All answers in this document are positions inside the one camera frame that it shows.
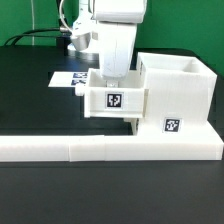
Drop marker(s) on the white marker base plate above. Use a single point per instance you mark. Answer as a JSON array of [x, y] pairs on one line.
[[67, 79]]

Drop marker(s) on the white L-shaped fence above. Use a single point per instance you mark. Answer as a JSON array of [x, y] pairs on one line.
[[162, 142]]

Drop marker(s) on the white drawer cabinet box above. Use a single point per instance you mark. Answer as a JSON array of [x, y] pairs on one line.
[[180, 90]]

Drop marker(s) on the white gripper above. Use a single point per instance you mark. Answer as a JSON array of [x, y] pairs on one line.
[[116, 43]]

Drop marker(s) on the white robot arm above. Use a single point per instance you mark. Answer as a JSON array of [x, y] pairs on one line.
[[84, 30]]

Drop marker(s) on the white drawer tray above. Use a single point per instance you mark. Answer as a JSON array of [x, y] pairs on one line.
[[124, 101], [134, 124]]

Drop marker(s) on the white front drawer tray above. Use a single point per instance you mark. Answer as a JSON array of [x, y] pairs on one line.
[[134, 124]]

